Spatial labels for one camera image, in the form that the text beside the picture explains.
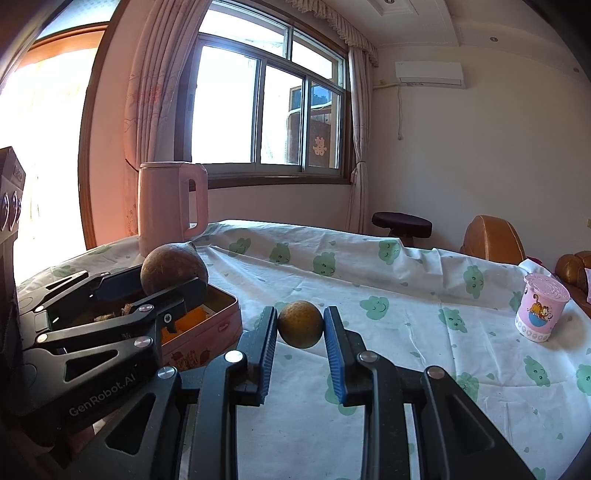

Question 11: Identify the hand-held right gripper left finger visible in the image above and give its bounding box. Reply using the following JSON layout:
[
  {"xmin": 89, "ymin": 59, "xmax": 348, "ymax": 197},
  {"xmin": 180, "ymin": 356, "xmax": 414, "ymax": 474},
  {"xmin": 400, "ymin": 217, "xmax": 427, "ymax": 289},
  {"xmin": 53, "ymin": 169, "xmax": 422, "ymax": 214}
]
[{"xmin": 67, "ymin": 305, "xmax": 279, "ymax": 480}]

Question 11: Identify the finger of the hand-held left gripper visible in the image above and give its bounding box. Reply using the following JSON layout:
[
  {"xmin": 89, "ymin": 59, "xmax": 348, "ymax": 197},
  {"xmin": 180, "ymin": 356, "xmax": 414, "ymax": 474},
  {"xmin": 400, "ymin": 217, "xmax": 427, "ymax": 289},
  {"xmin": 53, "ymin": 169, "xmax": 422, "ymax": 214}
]
[
  {"xmin": 17, "ymin": 268, "xmax": 145, "ymax": 324},
  {"xmin": 7, "ymin": 278, "xmax": 208, "ymax": 407}
]

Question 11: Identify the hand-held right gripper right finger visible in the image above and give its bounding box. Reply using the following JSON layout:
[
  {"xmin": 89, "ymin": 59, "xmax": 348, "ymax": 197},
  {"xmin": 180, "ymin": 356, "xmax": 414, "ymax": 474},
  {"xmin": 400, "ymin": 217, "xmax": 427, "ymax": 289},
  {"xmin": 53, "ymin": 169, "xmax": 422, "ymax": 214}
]
[{"xmin": 323, "ymin": 305, "xmax": 536, "ymax": 480}]

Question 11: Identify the brown passion fruit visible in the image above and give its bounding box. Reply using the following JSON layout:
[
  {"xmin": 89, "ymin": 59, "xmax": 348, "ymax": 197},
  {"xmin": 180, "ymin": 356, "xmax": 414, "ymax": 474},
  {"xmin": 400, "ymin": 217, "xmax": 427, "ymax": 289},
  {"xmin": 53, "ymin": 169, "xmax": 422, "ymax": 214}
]
[{"xmin": 140, "ymin": 242, "xmax": 209, "ymax": 296}]

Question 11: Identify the yellow-brown longan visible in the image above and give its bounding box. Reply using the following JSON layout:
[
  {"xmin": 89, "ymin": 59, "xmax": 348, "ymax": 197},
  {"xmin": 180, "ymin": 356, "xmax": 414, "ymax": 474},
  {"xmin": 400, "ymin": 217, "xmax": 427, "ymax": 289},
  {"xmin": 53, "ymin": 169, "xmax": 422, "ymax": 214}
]
[{"xmin": 277, "ymin": 300, "xmax": 324, "ymax": 349}]

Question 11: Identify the pink tin box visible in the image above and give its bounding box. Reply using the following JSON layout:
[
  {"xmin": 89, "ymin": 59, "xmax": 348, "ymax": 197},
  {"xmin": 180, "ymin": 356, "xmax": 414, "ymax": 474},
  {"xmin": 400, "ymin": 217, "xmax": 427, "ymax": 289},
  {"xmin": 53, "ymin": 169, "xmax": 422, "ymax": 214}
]
[{"xmin": 69, "ymin": 281, "xmax": 242, "ymax": 372}]

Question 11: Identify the pink electric kettle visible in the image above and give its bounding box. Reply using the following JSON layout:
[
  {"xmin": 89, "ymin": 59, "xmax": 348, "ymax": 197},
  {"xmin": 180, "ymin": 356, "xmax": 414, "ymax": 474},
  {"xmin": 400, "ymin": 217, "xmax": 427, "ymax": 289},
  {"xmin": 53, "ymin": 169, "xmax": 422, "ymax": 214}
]
[{"xmin": 137, "ymin": 161, "xmax": 209, "ymax": 259}]

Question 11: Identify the white tablecloth with green clouds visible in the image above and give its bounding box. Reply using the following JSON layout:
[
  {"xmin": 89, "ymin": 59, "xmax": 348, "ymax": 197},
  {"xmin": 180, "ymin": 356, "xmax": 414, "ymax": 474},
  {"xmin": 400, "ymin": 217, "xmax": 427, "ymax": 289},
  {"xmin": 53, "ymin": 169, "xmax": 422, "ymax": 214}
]
[{"xmin": 16, "ymin": 219, "xmax": 591, "ymax": 480}]

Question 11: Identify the dark round stool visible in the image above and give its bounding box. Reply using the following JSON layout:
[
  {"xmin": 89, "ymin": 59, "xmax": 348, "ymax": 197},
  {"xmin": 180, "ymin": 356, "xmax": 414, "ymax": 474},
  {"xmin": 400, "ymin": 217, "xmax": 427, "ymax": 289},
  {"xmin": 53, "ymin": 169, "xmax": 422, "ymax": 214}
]
[{"xmin": 372, "ymin": 211, "xmax": 433, "ymax": 247}]

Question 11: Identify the wide pink curtain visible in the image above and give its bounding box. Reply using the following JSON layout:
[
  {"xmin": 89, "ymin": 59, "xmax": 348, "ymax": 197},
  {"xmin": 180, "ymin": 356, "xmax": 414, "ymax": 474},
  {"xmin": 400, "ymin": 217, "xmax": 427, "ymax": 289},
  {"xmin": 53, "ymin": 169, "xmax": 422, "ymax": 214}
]
[{"xmin": 122, "ymin": 0, "xmax": 213, "ymax": 238}]

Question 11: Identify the sliding window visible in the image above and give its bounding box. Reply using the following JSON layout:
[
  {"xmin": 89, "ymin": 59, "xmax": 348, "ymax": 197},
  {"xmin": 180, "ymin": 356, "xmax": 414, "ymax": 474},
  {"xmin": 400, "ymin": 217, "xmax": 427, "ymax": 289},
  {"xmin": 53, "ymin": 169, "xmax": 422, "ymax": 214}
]
[{"xmin": 175, "ymin": 0, "xmax": 354, "ymax": 188}]

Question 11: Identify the brown leather armchair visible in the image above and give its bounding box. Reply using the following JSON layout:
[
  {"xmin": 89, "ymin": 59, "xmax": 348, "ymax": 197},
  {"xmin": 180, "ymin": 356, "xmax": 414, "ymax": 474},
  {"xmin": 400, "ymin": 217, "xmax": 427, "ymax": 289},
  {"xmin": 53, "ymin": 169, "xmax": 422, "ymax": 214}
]
[{"xmin": 460, "ymin": 215, "xmax": 527, "ymax": 266}]

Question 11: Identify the pink cartoon cup with lid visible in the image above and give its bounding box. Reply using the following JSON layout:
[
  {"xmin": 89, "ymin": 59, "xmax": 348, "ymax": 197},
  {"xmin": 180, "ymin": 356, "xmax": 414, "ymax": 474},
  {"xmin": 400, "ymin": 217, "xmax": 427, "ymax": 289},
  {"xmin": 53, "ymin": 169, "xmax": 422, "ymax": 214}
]
[{"xmin": 515, "ymin": 272, "xmax": 570, "ymax": 343}]

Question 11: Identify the narrow pink curtain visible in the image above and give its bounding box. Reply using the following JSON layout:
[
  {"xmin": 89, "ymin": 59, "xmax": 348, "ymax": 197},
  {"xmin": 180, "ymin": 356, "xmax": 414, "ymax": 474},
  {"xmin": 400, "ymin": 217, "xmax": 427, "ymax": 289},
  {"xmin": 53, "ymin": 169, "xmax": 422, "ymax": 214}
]
[{"xmin": 346, "ymin": 44, "xmax": 372, "ymax": 234}]

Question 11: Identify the brown leather sofa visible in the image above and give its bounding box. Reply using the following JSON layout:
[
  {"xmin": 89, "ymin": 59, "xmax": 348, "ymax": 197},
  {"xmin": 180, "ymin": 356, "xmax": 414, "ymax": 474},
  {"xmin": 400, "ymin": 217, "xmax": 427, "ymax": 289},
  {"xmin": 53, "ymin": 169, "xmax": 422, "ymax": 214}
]
[{"xmin": 554, "ymin": 250, "xmax": 591, "ymax": 317}]

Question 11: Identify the white air conditioner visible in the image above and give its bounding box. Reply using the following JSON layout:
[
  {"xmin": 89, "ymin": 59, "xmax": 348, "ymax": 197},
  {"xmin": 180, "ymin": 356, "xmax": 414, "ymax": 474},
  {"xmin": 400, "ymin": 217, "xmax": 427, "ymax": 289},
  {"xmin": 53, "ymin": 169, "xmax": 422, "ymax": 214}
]
[{"xmin": 394, "ymin": 61, "xmax": 465, "ymax": 88}]

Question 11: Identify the frilled curtain valance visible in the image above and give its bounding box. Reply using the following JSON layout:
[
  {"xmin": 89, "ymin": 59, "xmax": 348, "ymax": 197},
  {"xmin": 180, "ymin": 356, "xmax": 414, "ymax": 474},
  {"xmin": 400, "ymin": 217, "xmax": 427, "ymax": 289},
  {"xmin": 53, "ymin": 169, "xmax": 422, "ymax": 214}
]
[{"xmin": 286, "ymin": 0, "xmax": 379, "ymax": 68}]

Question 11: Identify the brown wooden door frame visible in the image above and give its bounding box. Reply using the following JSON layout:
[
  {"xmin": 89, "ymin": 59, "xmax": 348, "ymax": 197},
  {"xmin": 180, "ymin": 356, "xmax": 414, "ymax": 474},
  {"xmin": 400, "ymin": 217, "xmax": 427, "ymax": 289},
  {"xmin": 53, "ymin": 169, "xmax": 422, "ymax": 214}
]
[{"xmin": 28, "ymin": 23, "xmax": 116, "ymax": 250}]

